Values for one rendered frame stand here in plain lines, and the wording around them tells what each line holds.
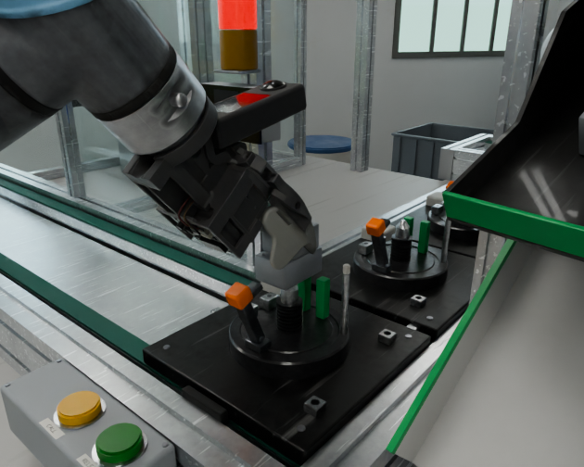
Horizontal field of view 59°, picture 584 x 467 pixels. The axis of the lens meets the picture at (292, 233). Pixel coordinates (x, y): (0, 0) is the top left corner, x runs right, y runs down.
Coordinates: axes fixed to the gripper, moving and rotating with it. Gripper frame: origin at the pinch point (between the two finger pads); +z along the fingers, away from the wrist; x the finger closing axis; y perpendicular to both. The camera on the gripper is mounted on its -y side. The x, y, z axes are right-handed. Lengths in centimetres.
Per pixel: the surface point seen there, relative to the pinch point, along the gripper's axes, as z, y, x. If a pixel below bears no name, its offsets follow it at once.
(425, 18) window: 221, -298, -175
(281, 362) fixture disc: 4.6, 12.2, 3.9
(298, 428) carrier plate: 3.0, 16.8, 10.0
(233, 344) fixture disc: 4.2, 12.9, -2.5
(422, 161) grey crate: 149, -114, -76
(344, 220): 60, -31, -36
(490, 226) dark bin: -12.0, 0.3, 23.4
